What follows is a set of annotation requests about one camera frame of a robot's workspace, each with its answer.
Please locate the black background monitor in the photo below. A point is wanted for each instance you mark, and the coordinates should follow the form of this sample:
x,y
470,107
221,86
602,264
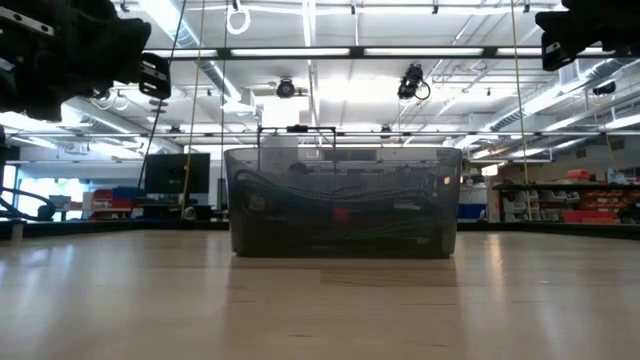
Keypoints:
x,y
172,172

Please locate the black overhead rig frame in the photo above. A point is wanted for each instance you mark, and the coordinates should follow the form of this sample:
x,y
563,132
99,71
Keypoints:
x,y
357,52

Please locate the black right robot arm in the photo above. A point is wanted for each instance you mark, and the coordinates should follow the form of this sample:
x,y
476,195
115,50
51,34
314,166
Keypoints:
x,y
610,25

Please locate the shelf with orange bins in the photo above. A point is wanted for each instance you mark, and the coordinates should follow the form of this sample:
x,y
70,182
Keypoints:
x,y
550,186

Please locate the blue stacked storage bins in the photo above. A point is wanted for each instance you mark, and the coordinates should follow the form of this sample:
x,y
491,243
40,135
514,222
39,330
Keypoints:
x,y
474,211

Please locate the red storage bins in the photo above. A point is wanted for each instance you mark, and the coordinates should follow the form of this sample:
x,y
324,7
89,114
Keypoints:
x,y
102,195

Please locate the translucent grey plastic bin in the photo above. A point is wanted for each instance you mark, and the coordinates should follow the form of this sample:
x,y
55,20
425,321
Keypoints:
x,y
345,247

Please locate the black ceiling-mounted camera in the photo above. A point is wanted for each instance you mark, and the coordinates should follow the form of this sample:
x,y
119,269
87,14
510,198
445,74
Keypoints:
x,y
605,89
285,89
411,82

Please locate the blue storage bin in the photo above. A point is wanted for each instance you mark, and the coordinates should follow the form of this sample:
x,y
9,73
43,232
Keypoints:
x,y
127,192

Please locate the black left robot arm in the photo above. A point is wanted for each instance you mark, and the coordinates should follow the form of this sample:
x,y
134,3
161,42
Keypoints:
x,y
30,75

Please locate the black aluminium table frame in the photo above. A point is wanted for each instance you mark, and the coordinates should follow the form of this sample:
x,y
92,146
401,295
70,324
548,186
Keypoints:
x,y
100,229

